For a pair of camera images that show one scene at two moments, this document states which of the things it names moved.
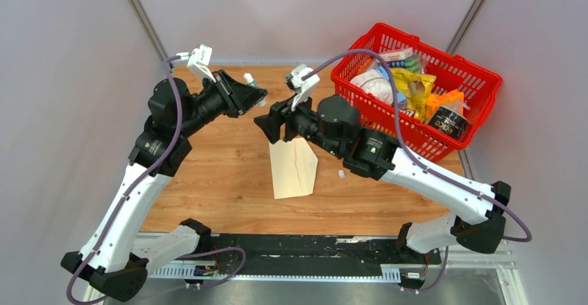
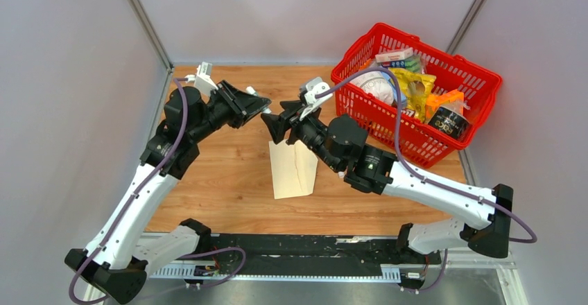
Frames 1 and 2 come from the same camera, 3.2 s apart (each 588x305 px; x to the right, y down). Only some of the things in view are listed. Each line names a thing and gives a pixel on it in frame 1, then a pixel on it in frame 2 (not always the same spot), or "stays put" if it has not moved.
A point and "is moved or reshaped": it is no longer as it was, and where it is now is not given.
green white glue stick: (250, 80) is moved or reshaped
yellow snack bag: (416, 87) stays put
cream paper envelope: (294, 166) stays put
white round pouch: (375, 84) stays put
